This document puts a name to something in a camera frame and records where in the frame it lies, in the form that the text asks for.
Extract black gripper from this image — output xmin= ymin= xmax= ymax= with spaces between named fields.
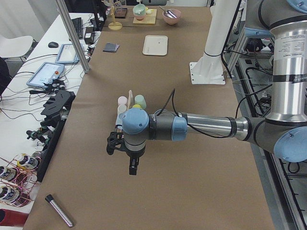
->
xmin=129 ymin=154 xmax=142 ymax=175

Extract green cup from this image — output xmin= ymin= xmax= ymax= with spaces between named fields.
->
xmin=134 ymin=94 xmax=147 ymax=109

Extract cream rabbit tray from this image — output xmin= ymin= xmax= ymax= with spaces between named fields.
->
xmin=142 ymin=35 xmax=168 ymax=56

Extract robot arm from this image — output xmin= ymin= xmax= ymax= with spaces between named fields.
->
xmin=122 ymin=0 xmax=307 ymax=175

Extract light blue cup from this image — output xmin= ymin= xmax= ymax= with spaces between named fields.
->
xmin=116 ymin=113 xmax=124 ymax=126

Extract cream white cup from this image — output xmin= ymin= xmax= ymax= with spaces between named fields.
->
xmin=117 ymin=104 xmax=127 ymax=115

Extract yellow cup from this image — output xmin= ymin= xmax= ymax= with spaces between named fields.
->
xmin=132 ymin=104 xmax=142 ymax=109

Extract pink cup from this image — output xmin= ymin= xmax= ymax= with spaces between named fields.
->
xmin=118 ymin=96 xmax=128 ymax=105

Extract dark square tray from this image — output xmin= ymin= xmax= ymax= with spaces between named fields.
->
xmin=115 ymin=8 xmax=128 ymax=19

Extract silver tube black cap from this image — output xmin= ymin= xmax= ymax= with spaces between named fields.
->
xmin=45 ymin=194 xmax=74 ymax=228

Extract black plastic holder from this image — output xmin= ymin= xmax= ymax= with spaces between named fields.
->
xmin=40 ymin=90 xmax=76 ymax=127

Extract grey folded cloth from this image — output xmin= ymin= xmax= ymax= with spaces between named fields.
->
xmin=103 ymin=42 xmax=119 ymax=53

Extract near teach pendant tablet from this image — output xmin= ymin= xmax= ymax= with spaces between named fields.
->
xmin=26 ymin=62 xmax=65 ymax=88

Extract teach pendant tablet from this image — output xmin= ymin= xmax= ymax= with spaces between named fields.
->
xmin=26 ymin=62 xmax=65 ymax=88
xmin=55 ymin=44 xmax=79 ymax=65

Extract far teach pendant tablet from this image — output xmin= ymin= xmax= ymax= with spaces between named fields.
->
xmin=55 ymin=44 xmax=79 ymax=65

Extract wooden mug tree stand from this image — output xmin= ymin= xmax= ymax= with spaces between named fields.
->
xmin=102 ymin=0 xmax=122 ymax=31

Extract black computer mouse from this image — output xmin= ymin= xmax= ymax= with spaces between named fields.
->
xmin=48 ymin=42 xmax=59 ymax=48

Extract wooden cutting board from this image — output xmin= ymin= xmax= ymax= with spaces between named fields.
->
xmin=133 ymin=9 xmax=157 ymax=25

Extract pink bowl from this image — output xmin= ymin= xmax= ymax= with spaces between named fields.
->
xmin=162 ymin=9 xmax=181 ymax=25

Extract black keyboard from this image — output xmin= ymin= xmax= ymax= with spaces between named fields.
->
xmin=71 ymin=17 xmax=83 ymax=39

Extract stacked green bowls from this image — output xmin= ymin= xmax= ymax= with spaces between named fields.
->
xmin=132 ymin=4 xmax=146 ymax=21

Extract metal scoop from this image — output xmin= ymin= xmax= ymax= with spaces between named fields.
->
xmin=159 ymin=6 xmax=177 ymax=18

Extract white chair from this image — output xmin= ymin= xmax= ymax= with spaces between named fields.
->
xmin=0 ymin=35 xmax=33 ymax=58

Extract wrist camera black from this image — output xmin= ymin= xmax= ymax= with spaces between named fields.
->
xmin=106 ymin=131 xmax=125 ymax=155

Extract white wire cup rack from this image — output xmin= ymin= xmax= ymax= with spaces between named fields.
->
xmin=126 ymin=90 xmax=133 ymax=110

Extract copper wire bottle basket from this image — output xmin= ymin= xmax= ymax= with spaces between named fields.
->
xmin=0 ymin=153 xmax=41 ymax=207

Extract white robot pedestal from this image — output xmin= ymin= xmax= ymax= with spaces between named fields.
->
xmin=189 ymin=0 xmax=240 ymax=85

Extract aluminium frame post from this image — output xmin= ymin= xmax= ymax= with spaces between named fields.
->
xmin=55 ymin=0 xmax=90 ymax=74

